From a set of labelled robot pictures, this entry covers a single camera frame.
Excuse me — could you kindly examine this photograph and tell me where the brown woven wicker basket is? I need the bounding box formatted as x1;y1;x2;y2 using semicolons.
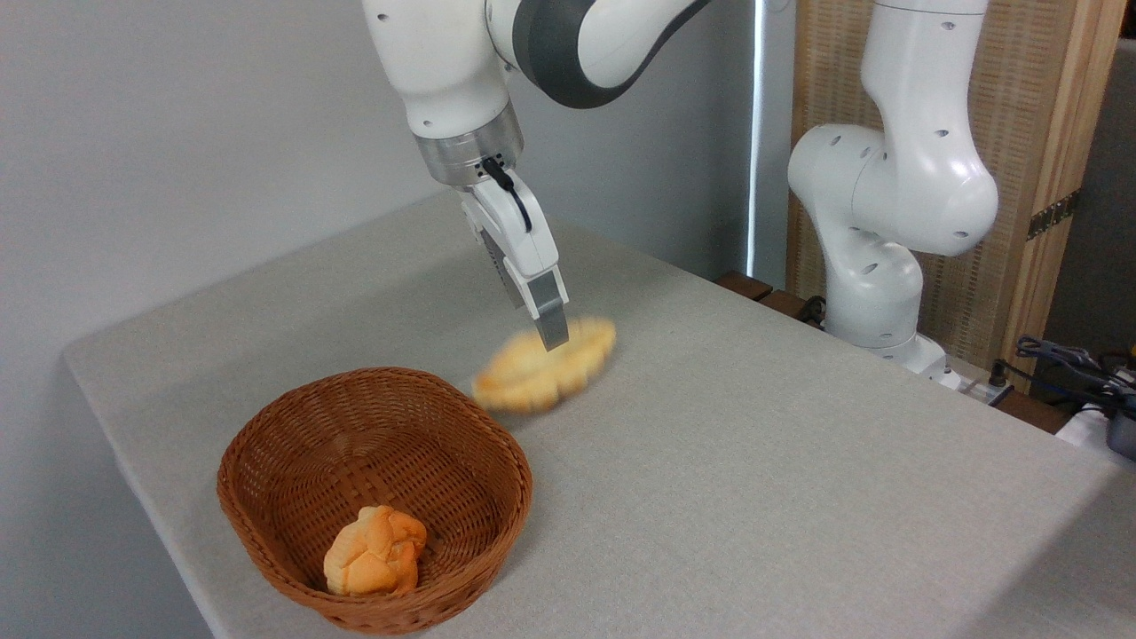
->
217;367;534;635

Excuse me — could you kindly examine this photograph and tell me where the long braided bread loaf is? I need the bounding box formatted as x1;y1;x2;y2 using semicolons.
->
469;316;619;414

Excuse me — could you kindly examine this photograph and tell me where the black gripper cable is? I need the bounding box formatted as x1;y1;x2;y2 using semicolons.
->
481;157;534;234

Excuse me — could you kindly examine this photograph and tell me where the round orange bread roll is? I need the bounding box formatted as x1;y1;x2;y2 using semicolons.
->
323;505;429;597

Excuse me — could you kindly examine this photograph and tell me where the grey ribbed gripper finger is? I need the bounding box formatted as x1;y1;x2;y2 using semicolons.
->
524;264;572;352
482;227;528;311

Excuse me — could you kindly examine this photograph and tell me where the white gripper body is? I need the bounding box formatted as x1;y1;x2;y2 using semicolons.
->
460;171;561;280

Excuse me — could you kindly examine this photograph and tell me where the metal screen hinge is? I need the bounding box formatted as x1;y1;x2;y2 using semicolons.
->
1026;189;1083;241

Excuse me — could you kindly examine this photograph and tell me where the bundle of dark cables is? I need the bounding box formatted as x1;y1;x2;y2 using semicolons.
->
989;334;1136;420

